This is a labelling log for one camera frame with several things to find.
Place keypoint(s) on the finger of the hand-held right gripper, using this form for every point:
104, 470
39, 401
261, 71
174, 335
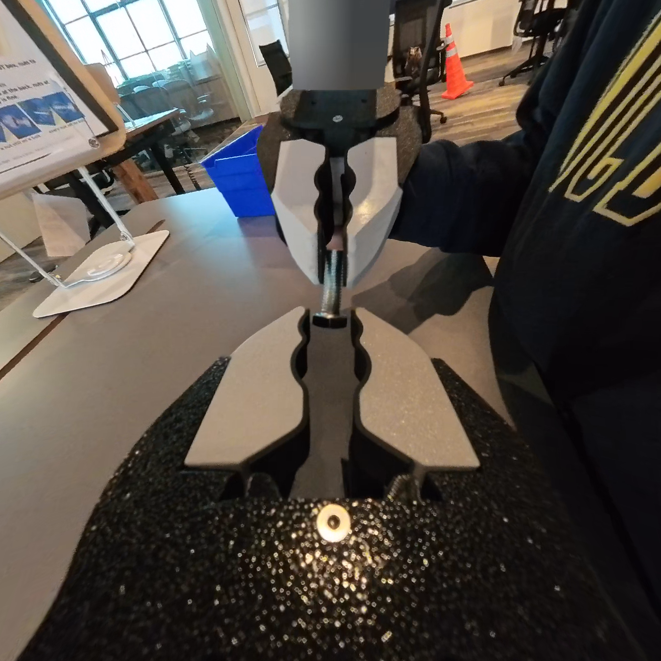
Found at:
377, 196
297, 196

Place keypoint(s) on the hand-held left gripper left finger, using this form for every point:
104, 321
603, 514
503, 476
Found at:
248, 403

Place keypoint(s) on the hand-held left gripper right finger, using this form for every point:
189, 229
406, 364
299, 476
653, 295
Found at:
408, 403

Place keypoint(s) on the blue plastic bin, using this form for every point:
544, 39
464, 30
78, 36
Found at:
237, 180

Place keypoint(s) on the steel hex bolt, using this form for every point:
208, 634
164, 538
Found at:
334, 284

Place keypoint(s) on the steel hex nut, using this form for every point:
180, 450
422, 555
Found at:
330, 321

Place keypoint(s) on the person's right forearm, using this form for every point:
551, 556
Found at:
465, 196

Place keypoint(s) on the orange traffic cone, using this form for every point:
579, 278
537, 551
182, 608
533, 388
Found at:
455, 72

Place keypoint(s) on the black office chair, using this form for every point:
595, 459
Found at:
539, 18
421, 26
276, 67

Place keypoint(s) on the wooden desk with black legs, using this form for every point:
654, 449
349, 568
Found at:
155, 121

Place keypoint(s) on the white sign stand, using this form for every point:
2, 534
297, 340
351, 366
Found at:
103, 289

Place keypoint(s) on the person's dark sweatshirt torso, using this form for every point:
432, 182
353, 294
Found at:
594, 310

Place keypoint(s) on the white folded paper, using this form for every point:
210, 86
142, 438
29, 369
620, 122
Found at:
62, 227

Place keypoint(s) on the printed instruction sheet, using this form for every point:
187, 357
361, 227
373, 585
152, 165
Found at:
36, 103

